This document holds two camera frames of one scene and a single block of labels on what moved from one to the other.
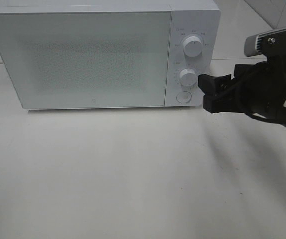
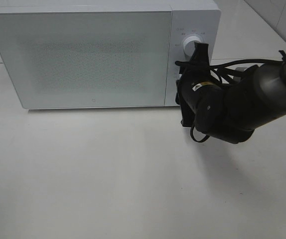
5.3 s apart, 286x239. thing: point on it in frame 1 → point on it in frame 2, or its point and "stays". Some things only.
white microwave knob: x=193 y=46 stays
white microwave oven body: x=105 y=55 stays
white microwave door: x=71 y=60 stays
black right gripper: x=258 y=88 → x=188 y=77
